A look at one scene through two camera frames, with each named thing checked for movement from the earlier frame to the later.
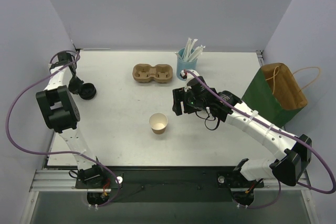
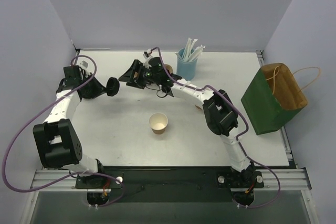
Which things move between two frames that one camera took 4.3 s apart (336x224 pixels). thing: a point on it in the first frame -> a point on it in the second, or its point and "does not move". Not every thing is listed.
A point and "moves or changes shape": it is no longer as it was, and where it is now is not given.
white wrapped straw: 196,53 does not move
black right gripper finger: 189,107 -> 140,84
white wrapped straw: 186,55 does not move
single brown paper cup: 158,122 does not move
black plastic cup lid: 88,91 moves or changes shape
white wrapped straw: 190,50 does not move
